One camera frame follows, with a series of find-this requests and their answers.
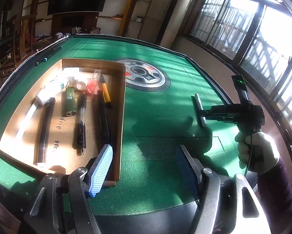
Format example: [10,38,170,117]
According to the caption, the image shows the clear red plastic case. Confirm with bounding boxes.
[87,69,101,95]

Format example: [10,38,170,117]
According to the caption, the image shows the white gloved right hand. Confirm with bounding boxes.
[235,132,280,174]

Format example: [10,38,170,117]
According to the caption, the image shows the black and clear pen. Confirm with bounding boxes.
[73,92,87,156]

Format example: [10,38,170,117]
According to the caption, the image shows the round mahjong table centre console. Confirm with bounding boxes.
[116,58,171,92]

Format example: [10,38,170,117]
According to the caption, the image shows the shallow cardboard box tray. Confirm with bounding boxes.
[0,58,125,186]

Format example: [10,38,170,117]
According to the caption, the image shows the black rod with grey cap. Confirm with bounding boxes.
[35,49,56,66]

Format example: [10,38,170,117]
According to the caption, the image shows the white stick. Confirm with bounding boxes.
[194,93,207,127]

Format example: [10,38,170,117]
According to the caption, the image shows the dark purple sleeve forearm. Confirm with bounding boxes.
[257,159,292,233]

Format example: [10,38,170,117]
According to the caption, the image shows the black framed window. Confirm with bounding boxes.
[184,0,292,149]

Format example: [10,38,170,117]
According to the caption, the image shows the black rod with blue cap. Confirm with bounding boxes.
[42,46,62,62]

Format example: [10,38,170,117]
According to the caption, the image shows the white standing air conditioner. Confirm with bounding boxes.
[155,0,192,49]

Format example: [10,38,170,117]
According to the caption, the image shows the long black bar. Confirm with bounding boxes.
[37,97,55,164]

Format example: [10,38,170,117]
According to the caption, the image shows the green lighter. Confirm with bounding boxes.
[62,87,77,117]

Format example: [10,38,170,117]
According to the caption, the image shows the yellow utility knife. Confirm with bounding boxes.
[99,74,112,108]

